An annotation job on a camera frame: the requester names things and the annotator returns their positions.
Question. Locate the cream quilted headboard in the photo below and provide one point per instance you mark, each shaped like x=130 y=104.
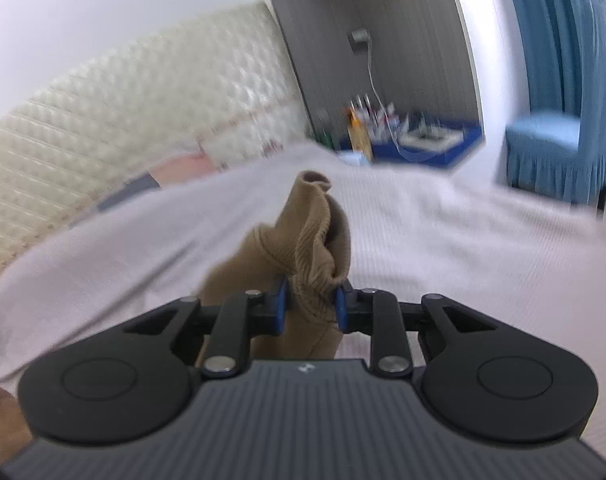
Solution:
x=133 y=110

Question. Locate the bed with grey sheet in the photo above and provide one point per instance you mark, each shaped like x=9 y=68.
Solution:
x=433 y=240

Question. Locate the dark green bottle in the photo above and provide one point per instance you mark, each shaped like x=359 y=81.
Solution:
x=326 y=136

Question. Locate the cluster of small cosmetic bottles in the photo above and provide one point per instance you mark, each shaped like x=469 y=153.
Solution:
x=383 y=115

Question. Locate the grey wardrobe panel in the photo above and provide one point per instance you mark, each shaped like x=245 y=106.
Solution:
x=408 y=35

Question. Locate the white tray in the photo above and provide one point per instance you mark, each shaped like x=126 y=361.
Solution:
x=428 y=140

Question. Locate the printed pillow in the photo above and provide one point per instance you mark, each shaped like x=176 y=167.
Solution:
x=183 y=167

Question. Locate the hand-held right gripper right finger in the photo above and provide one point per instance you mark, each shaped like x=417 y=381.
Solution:
x=340 y=305

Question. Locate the blue skirted chair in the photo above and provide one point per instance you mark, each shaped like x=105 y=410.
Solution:
x=558 y=35

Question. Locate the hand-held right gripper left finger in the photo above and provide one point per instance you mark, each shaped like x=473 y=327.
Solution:
x=281 y=305

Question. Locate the orange bottle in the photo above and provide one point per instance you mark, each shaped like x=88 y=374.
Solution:
x=359 y=140

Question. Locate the white wall charger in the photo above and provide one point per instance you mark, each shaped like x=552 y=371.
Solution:
x=359 y=37

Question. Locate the blue nightstand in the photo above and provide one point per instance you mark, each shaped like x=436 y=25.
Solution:
x=433 y=158

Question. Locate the brown sweatshirt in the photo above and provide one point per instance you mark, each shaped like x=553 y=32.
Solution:
x=293 y=245

